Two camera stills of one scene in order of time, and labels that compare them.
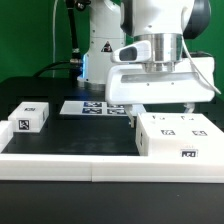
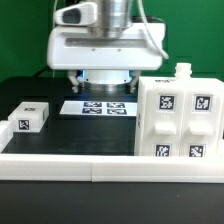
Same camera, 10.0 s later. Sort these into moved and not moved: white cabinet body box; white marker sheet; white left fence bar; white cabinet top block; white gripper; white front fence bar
Moved: white gripper; white cabinet body box
Not moved: white front fence bar; white marker sheet; white left fence bar; white cabinet top block
